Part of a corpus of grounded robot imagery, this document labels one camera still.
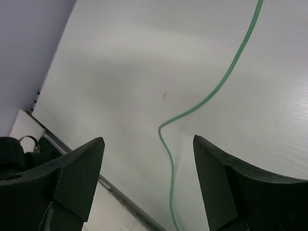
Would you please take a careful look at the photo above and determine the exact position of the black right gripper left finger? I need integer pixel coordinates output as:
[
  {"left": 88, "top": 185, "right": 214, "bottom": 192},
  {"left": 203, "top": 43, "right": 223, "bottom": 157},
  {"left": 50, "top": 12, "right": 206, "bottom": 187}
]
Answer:
[{"left": 0, "top": 137, "right": 105, "bottom": 231}]

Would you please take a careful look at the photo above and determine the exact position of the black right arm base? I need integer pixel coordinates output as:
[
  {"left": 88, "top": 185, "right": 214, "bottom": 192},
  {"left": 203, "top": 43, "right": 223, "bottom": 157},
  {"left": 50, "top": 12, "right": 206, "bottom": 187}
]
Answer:
[{"left": 0, "top": 136, "right": 62, "bottom": 180}]

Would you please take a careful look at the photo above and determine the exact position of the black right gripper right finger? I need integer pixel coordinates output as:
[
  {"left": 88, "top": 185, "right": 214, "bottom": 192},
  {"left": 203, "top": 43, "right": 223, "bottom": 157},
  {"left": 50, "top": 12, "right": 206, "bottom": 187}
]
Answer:
[{"left": 193, "top": 135, "right": 308, "bottom": 231}]

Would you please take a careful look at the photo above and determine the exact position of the green headphone cable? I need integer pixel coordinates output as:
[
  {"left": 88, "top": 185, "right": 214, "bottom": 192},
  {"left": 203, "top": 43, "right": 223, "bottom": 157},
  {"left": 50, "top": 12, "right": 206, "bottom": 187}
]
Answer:
[{"left": 157, "top": 0, "right": 265, "bottom": 231}]

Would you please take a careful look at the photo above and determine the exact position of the white front platform board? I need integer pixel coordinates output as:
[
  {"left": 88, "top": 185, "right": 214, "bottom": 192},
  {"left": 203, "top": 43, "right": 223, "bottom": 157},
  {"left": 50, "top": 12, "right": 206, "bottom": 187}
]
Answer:
[{"left": 10, "top": 109, "right": 165, "bottom": 231}]

